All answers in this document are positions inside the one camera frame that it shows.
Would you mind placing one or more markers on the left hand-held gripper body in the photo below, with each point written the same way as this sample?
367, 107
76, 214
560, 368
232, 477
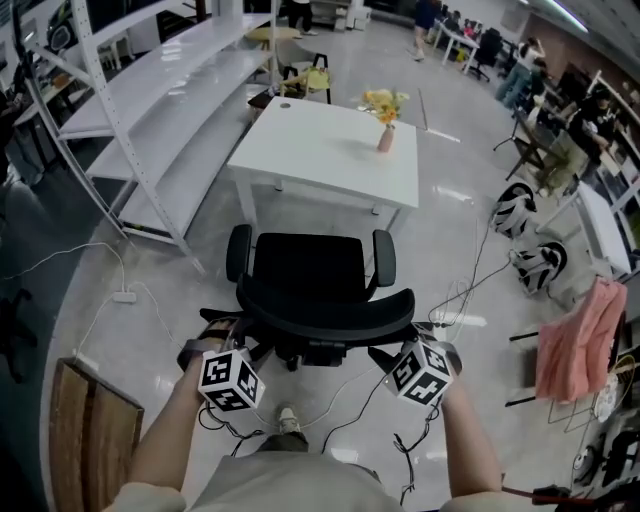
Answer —
230, 382

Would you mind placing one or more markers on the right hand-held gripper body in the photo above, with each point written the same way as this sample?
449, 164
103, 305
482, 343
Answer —
422, 372

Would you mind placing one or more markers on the black desk chair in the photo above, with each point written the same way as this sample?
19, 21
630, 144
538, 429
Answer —
487, 50

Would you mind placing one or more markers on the yellow cloth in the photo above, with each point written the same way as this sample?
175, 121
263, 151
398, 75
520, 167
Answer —
312, 80

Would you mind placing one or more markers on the pink cloth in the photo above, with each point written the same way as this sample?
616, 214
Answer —
582, 345

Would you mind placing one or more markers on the green black backpack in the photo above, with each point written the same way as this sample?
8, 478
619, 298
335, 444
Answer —
61, 30

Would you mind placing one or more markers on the person's beige shirt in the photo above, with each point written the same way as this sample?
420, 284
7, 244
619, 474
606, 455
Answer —
295, 485

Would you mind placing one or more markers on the white black backpack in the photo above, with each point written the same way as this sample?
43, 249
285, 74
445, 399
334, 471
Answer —
514, 212
540, 267

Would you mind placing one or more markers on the person's left hand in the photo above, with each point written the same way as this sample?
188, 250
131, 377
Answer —
220, 331

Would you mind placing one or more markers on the person's olive trousers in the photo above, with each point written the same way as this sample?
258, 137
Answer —
285, 442

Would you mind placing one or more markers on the black camera stand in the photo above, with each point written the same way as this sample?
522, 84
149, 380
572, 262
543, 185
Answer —
22, 50

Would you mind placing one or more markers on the white power strip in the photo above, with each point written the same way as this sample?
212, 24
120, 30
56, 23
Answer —
124, 297

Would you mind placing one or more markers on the black folding table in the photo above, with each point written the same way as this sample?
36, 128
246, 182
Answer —
527, 145

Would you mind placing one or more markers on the black frame chair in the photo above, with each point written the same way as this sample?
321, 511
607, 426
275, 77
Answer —
320, 62

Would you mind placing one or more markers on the grey shell chair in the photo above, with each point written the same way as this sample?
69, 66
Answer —
295, 55

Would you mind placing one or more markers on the white square table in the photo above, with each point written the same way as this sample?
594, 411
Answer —
320, 155

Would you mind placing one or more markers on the round wooden table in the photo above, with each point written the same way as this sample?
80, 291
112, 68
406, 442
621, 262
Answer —
272, 34

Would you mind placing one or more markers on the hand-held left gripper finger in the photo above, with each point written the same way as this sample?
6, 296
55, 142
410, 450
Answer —
222, 315

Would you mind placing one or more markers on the white cubby cabinet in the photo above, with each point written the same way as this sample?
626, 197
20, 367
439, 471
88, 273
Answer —
340, 12

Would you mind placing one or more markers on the pink vase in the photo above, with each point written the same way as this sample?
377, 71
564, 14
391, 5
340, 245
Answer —
385, 140

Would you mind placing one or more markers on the long white metal shelving rack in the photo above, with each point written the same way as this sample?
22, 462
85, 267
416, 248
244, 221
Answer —
165, 85

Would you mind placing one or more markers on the person's right forearm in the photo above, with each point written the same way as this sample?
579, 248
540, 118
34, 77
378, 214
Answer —
470, 445

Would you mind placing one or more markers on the person's left forearm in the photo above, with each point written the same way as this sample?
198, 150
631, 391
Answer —
165, 440

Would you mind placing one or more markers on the black clothes rack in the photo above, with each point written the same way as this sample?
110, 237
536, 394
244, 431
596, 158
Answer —
522, 340

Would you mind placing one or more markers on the black office chair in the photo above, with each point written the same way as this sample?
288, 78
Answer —
307, 270

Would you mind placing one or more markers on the person's left shoe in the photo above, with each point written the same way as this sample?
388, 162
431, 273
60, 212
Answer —
289, 420

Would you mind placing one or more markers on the white narrow bench table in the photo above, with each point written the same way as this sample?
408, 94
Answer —
602, 230

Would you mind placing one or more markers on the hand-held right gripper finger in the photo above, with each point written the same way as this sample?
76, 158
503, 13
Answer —
385, 359

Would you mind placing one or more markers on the yellow flower bouquet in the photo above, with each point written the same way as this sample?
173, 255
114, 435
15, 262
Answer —
382, 102

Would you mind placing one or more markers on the white storage shelf unit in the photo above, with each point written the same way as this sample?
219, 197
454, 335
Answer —
625, 150

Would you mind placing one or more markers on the long white desk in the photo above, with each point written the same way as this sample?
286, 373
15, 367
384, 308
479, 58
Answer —
457, 40

